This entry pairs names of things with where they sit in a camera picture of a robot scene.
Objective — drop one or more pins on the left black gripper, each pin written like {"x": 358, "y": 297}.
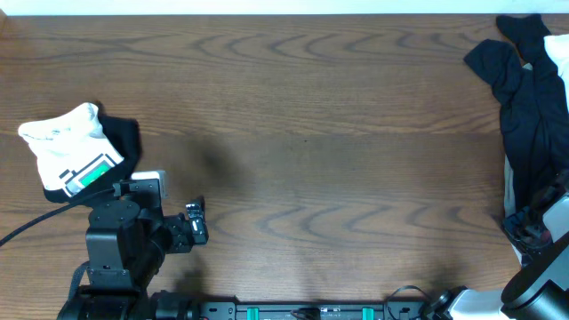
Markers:
{"x": 196, "y": 225}

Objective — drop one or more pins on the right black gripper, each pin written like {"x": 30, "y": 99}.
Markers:
{"x": 512, "y": 226}

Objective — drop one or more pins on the black leggings with grey waistband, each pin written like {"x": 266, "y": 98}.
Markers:
{"x": 533, "y": 112}

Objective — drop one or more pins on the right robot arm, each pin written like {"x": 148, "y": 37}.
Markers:
{"x": 538, "y": 291}

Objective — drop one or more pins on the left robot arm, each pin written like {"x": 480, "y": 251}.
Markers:
{"x": 127, "y": 242}

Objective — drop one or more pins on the beige garment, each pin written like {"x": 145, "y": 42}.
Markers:
{"x": 509, "y": 202}

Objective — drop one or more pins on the folded white printed shirt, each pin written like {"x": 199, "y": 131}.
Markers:
{"x": 72, "y": 151}

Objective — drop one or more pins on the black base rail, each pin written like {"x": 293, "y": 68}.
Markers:
{"x": 406, "y": 309}

